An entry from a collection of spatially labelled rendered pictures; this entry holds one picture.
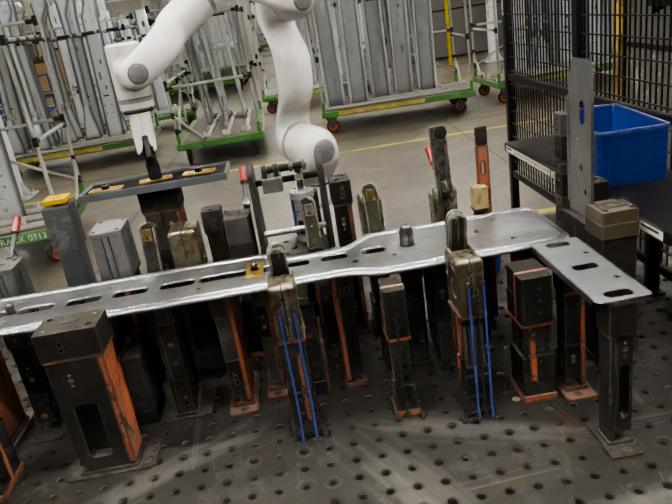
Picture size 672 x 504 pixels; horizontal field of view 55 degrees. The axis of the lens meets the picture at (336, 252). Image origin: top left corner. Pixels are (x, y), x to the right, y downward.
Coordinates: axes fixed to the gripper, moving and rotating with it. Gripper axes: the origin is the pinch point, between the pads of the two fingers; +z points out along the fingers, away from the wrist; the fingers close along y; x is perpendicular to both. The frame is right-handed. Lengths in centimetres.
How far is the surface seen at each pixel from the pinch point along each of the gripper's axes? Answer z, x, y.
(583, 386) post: 48, 75, 71
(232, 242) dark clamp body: 16.6, 14.2, 21.8
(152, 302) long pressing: 18.5, -5.5, 42.1
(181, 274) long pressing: 18.5, 1.1, 29.8
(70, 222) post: 8.7, -23.2, 0.4
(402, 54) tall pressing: 43, 310, -627
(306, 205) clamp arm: 9.9, 32.5, 27.7
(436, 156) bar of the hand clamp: 4, 64, 32
